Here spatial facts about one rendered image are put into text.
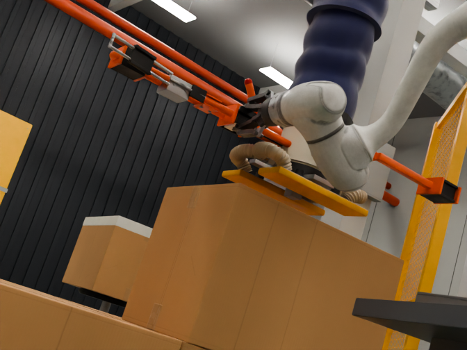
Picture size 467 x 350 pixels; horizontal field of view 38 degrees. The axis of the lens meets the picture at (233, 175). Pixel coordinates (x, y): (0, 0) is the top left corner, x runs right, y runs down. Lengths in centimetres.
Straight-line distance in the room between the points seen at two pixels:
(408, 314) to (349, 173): 43
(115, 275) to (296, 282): 192
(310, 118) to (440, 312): 56
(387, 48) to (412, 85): 210
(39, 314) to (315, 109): 75
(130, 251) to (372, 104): 146
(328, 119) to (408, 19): 234
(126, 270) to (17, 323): 217
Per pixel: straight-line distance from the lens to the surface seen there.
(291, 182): 186
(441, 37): 166
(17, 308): 145
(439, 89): 1011
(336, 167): 164
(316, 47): 207
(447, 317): 127
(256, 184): 199
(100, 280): 356
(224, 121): 188
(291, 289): 176
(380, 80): 365
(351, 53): 207
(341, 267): 186
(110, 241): 356
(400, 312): 139
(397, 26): 380
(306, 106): 158
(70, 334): 150
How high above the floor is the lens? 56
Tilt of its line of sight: 14 degrees up
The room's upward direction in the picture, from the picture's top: 18 degrees clockwise
